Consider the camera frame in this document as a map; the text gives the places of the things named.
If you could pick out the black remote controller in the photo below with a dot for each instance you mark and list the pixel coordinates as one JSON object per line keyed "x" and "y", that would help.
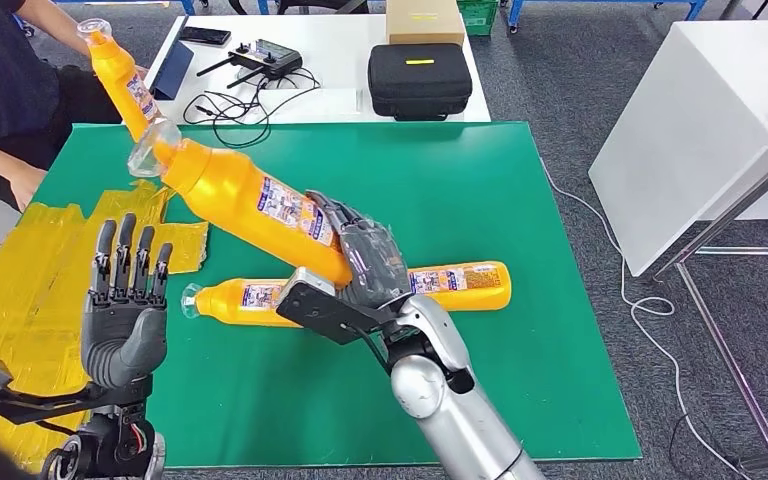
{"x": 268, "y": 58}

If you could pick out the black office chair base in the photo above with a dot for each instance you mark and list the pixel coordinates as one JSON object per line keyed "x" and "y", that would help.
{"x": 318, "y": 5}

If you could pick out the steel stand frame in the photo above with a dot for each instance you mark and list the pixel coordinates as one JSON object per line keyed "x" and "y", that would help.
{"x": 722, "y": 217}

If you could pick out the green table mat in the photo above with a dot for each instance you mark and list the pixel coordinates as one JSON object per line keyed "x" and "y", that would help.
{"x": 457, "y": 185}

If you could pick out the green plastic crate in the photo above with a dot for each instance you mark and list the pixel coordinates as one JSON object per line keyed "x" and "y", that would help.
{"x": 478, "y": 16}

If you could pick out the orange detergent bottle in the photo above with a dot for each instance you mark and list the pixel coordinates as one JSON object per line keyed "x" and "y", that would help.
{"x": 119, "y": 79}
{"x": 225, "y": 192}
{"x": 225, "y": 308}
{"x": 477, "y": 291}

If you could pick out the blue metal frame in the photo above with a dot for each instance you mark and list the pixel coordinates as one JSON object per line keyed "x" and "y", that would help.
{"x": 514, "y": 14}
{"x": 186, "y": 6}

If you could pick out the dark blue tablet case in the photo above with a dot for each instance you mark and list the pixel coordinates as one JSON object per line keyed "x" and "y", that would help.
{"x": 172, "y": 71}

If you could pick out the person's right hand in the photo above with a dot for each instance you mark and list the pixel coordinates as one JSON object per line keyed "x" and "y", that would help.
{"x": 26, "y": 189}

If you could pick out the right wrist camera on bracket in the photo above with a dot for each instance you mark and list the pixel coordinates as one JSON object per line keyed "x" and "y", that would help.
{"x": 318, "y": 311}

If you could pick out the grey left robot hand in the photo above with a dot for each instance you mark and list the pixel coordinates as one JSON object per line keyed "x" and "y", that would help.
{"x": 126, "y": 331}

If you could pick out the large white table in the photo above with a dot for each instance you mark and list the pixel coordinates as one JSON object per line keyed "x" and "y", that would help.
{"x": 689, "y": 132}

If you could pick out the person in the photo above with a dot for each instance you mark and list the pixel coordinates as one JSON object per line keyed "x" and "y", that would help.
{"x": 0, "y": 73}

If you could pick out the black carrying case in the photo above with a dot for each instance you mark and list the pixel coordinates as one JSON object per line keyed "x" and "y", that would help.
{"x": 420, "y": 86}

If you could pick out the black smartphone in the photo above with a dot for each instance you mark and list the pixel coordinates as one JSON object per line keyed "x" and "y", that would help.
{"x": 204, "y": 36}

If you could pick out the brown cardboard box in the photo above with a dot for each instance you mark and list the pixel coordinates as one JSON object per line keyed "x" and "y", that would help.
{"x": 424, "y": 23}

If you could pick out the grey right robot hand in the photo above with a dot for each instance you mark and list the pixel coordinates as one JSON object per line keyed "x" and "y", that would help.
{"x": 374, "y": 262}

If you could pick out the person's left hand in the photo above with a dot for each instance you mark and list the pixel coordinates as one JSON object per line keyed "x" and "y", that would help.
{"x": 141, "y": 71}

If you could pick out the person's left forearm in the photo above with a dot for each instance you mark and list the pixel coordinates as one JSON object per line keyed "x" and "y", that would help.
{"x": 53, "y": 23}

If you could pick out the yellow taped cardboard sheet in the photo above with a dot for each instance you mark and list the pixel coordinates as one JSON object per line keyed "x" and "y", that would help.
{"x": 46, "y": 278}

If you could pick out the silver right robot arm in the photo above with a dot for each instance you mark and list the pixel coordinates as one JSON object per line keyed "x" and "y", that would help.
{"x": 450, "y": 424}

